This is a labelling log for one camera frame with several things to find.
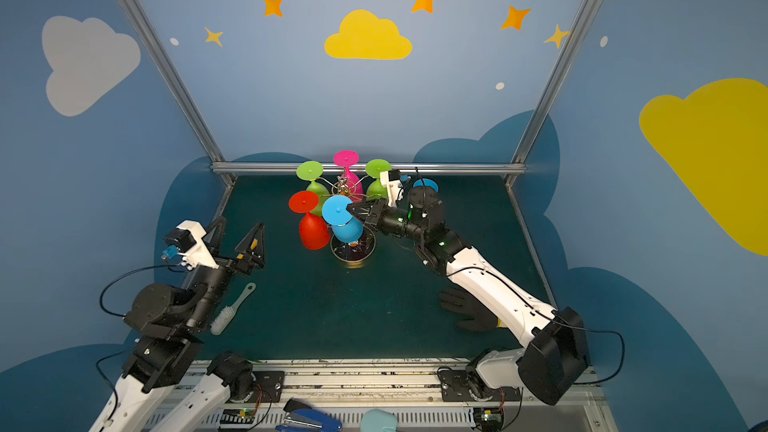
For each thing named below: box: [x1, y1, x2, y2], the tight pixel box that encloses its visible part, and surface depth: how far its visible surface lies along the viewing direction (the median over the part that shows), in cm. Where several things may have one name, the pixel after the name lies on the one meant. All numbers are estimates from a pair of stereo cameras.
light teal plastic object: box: [360, 409, 398, 432], surface depth 72 cm
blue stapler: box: [275, 398, 342, 432], surface depth 70 cm
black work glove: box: [439, 284, 498, 331], surface depth 88 cm
